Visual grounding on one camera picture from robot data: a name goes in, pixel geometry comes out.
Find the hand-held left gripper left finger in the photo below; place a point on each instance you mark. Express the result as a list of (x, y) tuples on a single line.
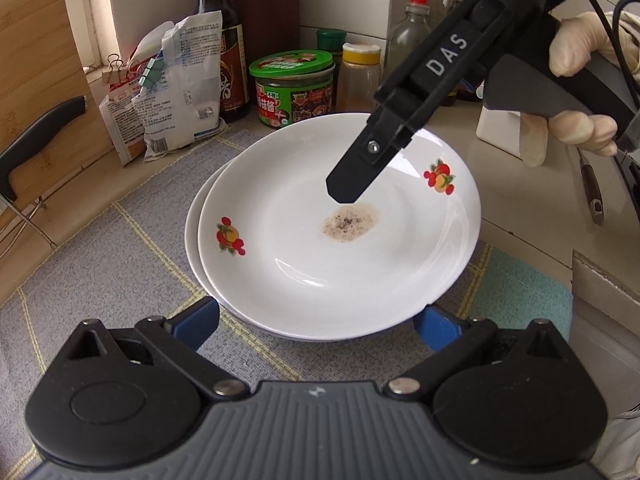
[(196, 321)]

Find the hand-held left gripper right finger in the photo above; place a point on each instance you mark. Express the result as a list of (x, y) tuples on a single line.
[(439, 329)]

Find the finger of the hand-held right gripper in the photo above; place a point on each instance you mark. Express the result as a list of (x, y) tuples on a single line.
[(350, 175)]

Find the white plate with brown stain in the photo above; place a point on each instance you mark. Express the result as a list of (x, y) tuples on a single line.
[(300, 270)]

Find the person's right hand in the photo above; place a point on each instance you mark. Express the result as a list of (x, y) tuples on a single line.
[(575, 40)]

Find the glass bottle red cap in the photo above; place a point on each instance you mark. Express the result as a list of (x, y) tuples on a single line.
[(407, 35)]

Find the green lid sauce jar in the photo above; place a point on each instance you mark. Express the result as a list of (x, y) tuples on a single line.
[(292, 100)]

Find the yellow lid jar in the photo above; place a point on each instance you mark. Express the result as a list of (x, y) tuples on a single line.
[(360, 80)]

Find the white plastic container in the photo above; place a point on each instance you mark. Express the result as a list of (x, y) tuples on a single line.
[(495, 127)]

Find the grey checked table mat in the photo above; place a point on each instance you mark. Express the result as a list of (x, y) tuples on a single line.
[(100, 270)]

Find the small green cap jar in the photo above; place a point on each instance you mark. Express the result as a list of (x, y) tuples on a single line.
[(331, 40)]

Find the dark soy sauce bottle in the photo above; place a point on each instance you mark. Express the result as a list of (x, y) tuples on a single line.
[(235, 85)]

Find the white plastic seasoning bag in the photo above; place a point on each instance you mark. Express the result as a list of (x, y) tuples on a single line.
[(185, 85)]

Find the metal kitchen tool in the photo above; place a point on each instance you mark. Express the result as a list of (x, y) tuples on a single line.
[(592, 190)]

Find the dark brown panel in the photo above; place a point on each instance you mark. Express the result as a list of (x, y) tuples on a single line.
[(270, 0)]

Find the white bag red print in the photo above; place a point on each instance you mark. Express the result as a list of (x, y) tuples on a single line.
[(120, 125)]

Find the white jacket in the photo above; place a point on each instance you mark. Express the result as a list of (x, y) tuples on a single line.
[(625, 450)]

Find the green binder clip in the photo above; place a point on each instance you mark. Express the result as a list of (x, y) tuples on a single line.
[(152, 72)]

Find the small metal binder clip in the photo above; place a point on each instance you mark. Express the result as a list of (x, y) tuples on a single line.
[(111, 76)]

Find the wooden cutting board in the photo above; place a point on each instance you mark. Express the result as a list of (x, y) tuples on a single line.
[(40, 60)]

